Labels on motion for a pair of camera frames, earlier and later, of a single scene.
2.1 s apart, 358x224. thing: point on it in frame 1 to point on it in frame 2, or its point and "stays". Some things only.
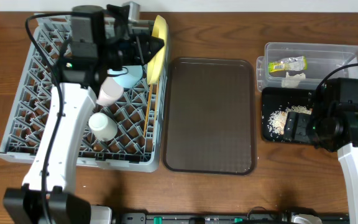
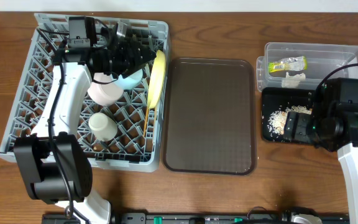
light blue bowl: x=128 y=76 stays
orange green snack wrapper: x=288 y=64 stays
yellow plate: x=156 y=66 to x=156 y=80
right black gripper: x=308 y=128 stays
